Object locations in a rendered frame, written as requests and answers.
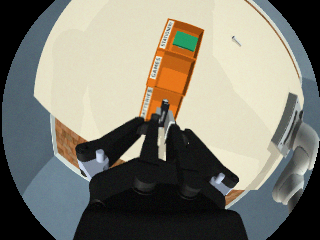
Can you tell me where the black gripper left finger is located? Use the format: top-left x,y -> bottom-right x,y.
75,107 -> 161,192

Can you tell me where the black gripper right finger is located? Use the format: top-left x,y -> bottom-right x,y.
164,110 -> 239,197

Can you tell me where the brown rack of bins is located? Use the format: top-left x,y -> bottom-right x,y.
139,18 -> 204,121

